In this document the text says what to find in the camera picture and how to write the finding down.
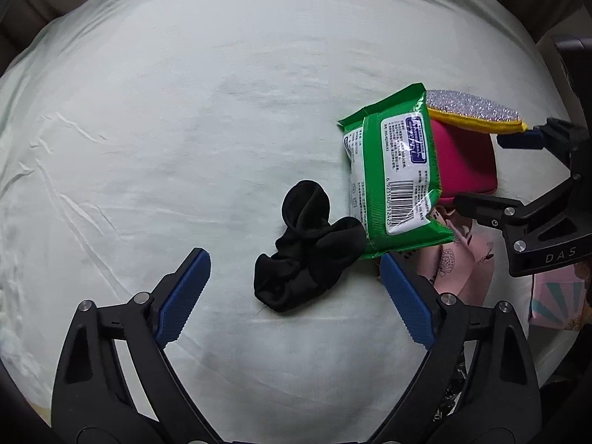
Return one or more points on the brown curtain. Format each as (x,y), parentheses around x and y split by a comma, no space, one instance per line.
(32,4)

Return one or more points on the pink printed cloth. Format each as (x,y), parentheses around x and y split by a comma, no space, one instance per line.
(462,261)

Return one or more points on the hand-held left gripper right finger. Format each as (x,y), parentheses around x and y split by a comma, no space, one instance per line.
(406,303)

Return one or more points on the pale green bed sheet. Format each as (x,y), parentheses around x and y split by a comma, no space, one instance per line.
(185,125)

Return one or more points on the pastel striped box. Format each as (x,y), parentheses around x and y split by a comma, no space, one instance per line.
(559,296)

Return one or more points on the green wet wipes packet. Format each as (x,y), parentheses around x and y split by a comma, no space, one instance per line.
(402,185)

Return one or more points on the glitter yellow scouring sponge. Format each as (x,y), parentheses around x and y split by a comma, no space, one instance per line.
(467,106)

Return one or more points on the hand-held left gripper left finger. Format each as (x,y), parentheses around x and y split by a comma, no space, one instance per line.
(186,293)

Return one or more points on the magenta sponge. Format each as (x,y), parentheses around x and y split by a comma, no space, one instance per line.
(462,162)

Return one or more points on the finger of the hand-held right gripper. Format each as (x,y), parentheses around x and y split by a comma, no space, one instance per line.
(483,210)
(520,139)

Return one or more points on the black sock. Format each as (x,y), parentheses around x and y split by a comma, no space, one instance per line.
(300,268)

